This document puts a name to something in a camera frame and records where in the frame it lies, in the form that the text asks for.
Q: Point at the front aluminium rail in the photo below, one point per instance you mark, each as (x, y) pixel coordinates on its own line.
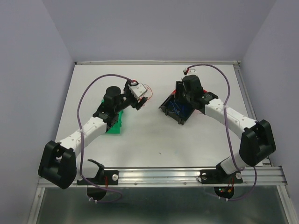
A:
(189, 177)

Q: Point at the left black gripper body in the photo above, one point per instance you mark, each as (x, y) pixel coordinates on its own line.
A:
(127, 99)

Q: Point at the right aluminium rail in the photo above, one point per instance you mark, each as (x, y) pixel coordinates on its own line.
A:
(248, 104)

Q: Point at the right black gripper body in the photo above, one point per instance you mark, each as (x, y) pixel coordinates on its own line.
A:
(181, 94)

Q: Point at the red and black bin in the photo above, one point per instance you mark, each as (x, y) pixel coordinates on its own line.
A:
(182, 111)

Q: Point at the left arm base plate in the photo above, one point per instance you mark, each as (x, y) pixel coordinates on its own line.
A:
(105, 177)

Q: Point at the aluminium rail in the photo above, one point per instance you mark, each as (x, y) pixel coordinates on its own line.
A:
(189, 177)
(248, 104)

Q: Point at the green plastic bin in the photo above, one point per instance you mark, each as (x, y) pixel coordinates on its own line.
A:
(110, 112)

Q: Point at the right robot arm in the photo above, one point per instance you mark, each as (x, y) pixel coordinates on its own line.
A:
(257, 141)

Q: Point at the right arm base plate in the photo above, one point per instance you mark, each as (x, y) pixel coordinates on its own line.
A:
(219, 176)

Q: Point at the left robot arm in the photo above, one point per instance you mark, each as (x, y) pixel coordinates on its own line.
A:
(59, 160)

